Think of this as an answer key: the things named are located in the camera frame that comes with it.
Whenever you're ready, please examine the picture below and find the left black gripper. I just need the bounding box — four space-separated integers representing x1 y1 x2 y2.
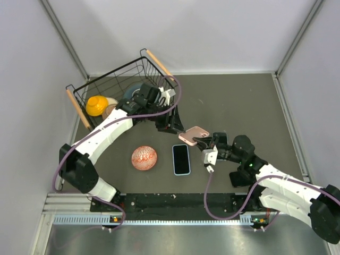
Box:
146 103 185 134

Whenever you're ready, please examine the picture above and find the pink phone case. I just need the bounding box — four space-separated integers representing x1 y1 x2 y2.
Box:
178 126 209 146

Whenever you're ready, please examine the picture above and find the light blue phone case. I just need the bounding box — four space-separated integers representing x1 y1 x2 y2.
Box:
172 144 192 176

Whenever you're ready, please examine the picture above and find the black phone case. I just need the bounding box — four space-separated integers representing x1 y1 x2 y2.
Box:
229 172 253 188

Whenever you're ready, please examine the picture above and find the teal phone black screen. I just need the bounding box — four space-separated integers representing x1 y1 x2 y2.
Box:
213 132 228 144

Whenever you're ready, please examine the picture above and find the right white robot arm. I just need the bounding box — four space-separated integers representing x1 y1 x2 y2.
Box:
194 133 339 244

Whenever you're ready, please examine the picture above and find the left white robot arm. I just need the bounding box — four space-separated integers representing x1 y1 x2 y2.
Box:
54 84 184 211

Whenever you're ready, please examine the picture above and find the red patterned bowl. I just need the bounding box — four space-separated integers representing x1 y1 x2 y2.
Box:
131 146 157 171

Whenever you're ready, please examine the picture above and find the blue glazed plate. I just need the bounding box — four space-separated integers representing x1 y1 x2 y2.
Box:
123 82 143 100

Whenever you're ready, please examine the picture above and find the cream patterned bowl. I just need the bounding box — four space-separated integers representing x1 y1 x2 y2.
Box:
106 97 118 105

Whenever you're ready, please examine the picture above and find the brown ceramic bowl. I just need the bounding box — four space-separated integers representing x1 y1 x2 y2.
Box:
102 104 116 120

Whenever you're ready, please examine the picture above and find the yellow ribbed bowl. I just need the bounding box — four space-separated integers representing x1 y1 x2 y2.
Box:
86 96 108 117

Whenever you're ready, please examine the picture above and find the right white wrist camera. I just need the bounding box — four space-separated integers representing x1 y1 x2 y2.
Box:
202 146 218 174

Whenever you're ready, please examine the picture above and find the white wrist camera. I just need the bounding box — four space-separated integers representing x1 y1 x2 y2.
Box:
157 87 176 107
202 146 218 174

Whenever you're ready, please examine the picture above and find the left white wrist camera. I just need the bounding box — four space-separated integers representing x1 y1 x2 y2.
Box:
157 87 176 107

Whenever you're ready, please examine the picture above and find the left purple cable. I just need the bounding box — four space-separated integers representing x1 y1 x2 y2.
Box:
52 75 183 232

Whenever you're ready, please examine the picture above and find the black wire dish basket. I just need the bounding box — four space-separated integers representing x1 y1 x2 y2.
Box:
67 48 177 130

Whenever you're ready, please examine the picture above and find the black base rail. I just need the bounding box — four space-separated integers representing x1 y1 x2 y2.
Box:
90 192 266 221

